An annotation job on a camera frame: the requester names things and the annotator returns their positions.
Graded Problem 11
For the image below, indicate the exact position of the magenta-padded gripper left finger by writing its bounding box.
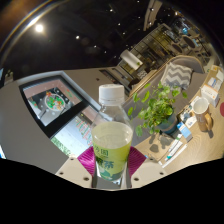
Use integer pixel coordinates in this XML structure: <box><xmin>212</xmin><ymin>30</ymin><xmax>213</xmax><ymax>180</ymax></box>
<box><xmin>54</xmin><ymin>145</ymin><xmax>98</xmax><ymax>189</ymax></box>

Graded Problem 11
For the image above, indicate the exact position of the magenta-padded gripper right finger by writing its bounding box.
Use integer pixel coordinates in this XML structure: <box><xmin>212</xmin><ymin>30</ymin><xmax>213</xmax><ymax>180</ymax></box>
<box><xmin>125</xmin><ymin>145</ymin><xmax>168</xmax><ymax>189</ymax></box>

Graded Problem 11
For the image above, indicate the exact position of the green-label clear drink bottle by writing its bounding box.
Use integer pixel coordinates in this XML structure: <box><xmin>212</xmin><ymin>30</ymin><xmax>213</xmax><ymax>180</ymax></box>
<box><xmin>90</xmin><ymin>83</ymin><xmax>134</xmax><ymax>183</ymax></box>

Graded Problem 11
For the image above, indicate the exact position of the brown kraft paper card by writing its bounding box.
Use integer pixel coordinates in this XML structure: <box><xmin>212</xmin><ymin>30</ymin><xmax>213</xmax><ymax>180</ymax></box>
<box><xmin>134</xmin><ymin>131</ymin><xmax>178</xmax><ymax>163</ymax></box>

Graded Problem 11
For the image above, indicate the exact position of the white tube with teal end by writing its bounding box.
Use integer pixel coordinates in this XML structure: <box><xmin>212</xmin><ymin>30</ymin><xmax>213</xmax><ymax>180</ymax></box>
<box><xmin>163</xmin><ymin>139</ymin><xmax>184</xmax><ymax>161</ymax></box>

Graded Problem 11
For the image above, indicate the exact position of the green potted plant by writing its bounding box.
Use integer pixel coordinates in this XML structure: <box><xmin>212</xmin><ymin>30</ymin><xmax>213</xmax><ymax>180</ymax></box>
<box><xmin>127</xmin><ymin>81</ymin><xmax>189</xmax><ymax>138</ymax></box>

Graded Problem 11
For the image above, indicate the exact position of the light blue small carton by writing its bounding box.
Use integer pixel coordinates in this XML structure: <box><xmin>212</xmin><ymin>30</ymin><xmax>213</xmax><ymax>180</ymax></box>
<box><xmin>176</xmin><ymin>121</ymin><xmax>194</xmax><ymax>143</ymax></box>

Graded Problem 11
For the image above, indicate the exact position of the tan mug with white inside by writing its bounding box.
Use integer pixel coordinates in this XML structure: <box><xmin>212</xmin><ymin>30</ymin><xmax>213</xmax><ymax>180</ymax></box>
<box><xmin>192</xmin><ymin>95</ymin><xmax>214</xmax><ymax>133</ymax></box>

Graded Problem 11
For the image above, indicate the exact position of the grey white chevron cushion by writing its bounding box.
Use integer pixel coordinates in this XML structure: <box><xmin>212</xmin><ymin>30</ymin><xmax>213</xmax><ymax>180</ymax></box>
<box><xmin>160</xmin><ymin>62</ymin><xmax>194</xmax><ymax>90</ymax></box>

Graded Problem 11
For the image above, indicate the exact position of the grey curved sofa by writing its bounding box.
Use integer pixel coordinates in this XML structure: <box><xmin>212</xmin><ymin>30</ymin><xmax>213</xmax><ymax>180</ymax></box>
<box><xmin>123</xmin><ymin>54</ymin><xmax>209</xmax><ymax>134</ymax></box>

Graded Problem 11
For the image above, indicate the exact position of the white booklet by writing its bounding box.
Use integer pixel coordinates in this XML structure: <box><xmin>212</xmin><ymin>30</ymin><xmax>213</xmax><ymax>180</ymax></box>
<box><xmin>199</xmin><ymin>83</ymin><xmax>221</xmax><ymax>108</ymax></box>

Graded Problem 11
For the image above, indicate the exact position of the group of ceiling spot lights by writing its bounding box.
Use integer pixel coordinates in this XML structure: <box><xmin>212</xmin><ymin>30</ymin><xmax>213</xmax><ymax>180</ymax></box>
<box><xmin>31</xmin><ymin>4</ymin><xmax>181</xmax><ymax>56</ymax></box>

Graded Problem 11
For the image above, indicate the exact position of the group of wooden dining chairs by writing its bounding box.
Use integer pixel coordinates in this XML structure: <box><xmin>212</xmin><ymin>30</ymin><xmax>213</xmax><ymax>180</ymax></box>
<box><xmin>173</xmin><ymin>19</ymin><xmax>209</xmax><ymax>59</ymax></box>

